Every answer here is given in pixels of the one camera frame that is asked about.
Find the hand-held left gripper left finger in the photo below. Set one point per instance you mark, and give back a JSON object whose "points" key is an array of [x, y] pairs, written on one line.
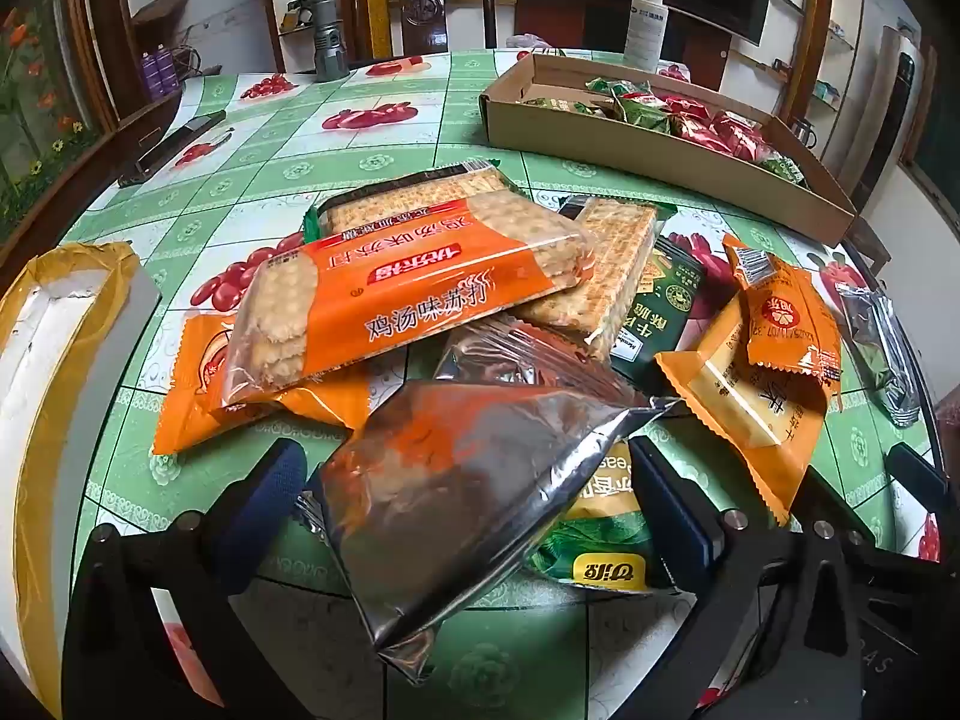
{"points": [[262, 499]]}

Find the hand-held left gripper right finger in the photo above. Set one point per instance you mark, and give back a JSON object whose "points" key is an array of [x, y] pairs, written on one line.
{"points": [[667, 514]]}

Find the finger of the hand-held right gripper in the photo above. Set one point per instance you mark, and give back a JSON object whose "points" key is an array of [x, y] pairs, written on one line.
{"points": [[915, 469]]}

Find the orange cream biscuit packet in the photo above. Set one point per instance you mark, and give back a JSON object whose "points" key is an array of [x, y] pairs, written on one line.
{"points": [[735, 405]]}

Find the silver foil snack packet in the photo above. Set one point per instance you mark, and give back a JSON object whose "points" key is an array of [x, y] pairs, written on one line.
{"points": [[450, 487], [525, 352]]}

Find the white box with yellow tape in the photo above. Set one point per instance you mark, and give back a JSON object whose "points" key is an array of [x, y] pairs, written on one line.
{"points": [[45, 390]]}

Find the green trimmed clear cracker pack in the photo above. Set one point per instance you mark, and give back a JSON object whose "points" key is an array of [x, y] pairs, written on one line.
{"points": [[607, 270], [420, 191]]}

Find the green packet with yellow label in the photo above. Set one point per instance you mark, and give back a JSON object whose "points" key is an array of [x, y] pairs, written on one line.
{"points": [[600, 540]]}

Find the flat orange snack packet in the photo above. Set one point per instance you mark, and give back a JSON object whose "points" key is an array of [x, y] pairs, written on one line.
{"points": [[195, 397]]}

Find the narrow silver snack packet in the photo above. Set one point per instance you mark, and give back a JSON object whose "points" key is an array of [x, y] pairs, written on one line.
{"points": [[874, 345]]}

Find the small orange snack packet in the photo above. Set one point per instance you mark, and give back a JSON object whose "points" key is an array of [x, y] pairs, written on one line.
{"points": [[795, 322]]}

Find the dark green snack packet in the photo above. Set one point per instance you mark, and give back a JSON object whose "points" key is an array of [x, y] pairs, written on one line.
{"points": [[667, 300]]}

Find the orange clear soda cracker pack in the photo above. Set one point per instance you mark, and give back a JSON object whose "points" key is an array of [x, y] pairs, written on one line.
{"points": [[420, 285]]}

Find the shallow cardboard box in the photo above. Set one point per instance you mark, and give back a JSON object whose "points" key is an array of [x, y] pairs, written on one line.
{"points": [[675, 161]]}

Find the metal mug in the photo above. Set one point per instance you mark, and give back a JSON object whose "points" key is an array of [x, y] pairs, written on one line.
{"points": [[805, 133]]}

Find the black remote control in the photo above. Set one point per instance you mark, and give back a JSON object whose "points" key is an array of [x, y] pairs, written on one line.
{"points": [[169, 148]]}

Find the pile of red green packets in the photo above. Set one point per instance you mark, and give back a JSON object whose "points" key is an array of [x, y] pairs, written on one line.
{"points": [[712, 127]]}

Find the green checked fruit tablecloth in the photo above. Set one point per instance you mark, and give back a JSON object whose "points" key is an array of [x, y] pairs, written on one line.
{"points": [[450, 127]]}

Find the purple bottle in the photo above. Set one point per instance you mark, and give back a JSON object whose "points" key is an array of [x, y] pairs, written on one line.
{"points": [[148, 69], [168, 66]]}

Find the grey flashlight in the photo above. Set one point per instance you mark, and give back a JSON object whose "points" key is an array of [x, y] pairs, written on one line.
{"points": [[328, 37]]}

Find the pale plastic bag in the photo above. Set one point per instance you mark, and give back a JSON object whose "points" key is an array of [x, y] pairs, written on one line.
{"points": [[534, 43]]}

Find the white spray bottle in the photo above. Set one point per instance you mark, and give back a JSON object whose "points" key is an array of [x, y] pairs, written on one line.
{"points": [[645, 22]]}

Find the wooden chair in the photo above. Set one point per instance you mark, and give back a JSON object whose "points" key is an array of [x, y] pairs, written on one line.
{"points": [[420, 7]]}

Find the flower wall poster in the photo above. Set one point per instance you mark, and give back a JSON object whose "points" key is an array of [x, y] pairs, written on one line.
{"points": [[37, 90]]}

